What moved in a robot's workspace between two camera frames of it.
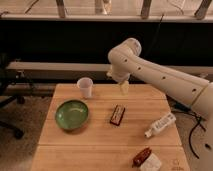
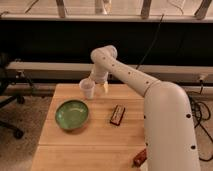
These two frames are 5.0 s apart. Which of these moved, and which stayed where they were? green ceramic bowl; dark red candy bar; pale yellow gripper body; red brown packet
Moved: pale yellow gripper body
Stayed: dark red candy bar; green ceramic bowl; red brown packet
